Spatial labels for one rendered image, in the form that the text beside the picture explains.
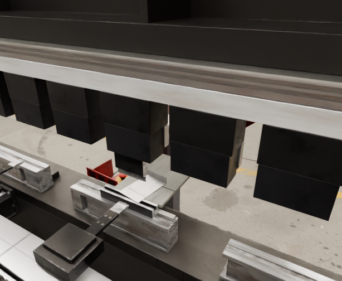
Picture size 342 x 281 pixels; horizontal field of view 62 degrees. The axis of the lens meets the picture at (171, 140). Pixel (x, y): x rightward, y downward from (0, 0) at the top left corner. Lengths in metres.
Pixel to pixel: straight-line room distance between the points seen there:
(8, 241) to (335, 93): 0.80
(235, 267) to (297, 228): 1.64
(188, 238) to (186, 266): 0.10
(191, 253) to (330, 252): 1.56
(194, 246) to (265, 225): 1.48
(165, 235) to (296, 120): 0.50
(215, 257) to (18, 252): 0.52
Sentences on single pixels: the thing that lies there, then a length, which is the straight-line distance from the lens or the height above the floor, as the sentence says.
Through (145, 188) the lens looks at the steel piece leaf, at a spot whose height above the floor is 1.00.
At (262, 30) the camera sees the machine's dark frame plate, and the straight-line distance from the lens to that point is 0.33.
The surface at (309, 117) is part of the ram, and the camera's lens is 0.53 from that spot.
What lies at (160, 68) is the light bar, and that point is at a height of 1.47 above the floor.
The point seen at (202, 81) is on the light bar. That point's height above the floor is 1.46.
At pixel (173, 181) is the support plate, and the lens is 0.95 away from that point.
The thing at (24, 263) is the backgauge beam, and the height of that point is 0.98.
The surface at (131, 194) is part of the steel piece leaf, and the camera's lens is 0.90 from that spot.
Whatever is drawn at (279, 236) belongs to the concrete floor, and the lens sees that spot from 2.31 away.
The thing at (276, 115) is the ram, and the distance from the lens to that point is 0.54.
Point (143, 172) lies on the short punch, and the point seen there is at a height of 1.12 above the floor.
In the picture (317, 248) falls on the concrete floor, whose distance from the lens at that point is 2.32.
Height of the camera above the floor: 1.55
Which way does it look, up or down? 27 degrees down
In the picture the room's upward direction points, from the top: straight up
